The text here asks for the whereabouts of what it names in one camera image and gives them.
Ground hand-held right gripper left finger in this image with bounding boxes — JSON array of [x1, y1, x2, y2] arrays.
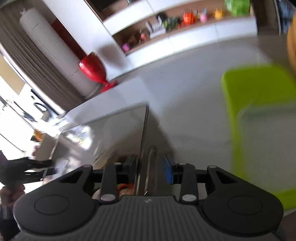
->
[[57, 154, 137, 205]]

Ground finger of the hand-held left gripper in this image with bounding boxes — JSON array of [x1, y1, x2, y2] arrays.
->
[[23, 170, 56, 181], [22, 158, 54, 169]]

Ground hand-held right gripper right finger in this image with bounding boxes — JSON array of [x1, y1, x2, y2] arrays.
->
[[163, 154, 242, 205]]

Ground clear acrylic storage box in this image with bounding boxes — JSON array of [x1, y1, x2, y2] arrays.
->
[[50, 105, 176, 198]]

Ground person's left forearm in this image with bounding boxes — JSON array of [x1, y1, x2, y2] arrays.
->
[[0, 203, 21, 241]]

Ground white desktop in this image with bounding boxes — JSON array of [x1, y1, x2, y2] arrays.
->
[[58, 77, 238, 186]]

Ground person's left hand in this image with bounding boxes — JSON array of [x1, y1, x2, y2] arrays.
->
[[0, 184, 26, 205]]

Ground brown striped curtain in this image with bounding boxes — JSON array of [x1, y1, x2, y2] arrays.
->
[[0, 10, 85, 114]]

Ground red floor vase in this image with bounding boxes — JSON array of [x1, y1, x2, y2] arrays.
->
[[79, 52, 118, 93]]

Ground green plastic storage bin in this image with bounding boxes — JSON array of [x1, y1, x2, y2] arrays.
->
[[220, 64, 296, 211]]

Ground white tower air conditioner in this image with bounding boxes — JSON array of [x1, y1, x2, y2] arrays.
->
[[19, 8, 100, 97]]

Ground white box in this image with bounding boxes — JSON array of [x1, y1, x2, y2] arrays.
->
[[145, 20, 166, 39]]

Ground green potted plant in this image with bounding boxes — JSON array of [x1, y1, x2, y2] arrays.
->
[[162, 17, 183, 30]]

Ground orange toy figure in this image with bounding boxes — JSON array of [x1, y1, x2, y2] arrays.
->
[[182, 11, 197, 25]]

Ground orange wooden object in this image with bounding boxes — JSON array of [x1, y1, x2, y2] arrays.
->
[[286, 22, 296, 78]]

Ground green bag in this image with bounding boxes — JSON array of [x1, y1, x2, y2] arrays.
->
[[225, 0, 252, 16]]

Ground white wall cabinet with shelf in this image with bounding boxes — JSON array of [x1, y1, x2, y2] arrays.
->
[[84, 0, 258, 70]]

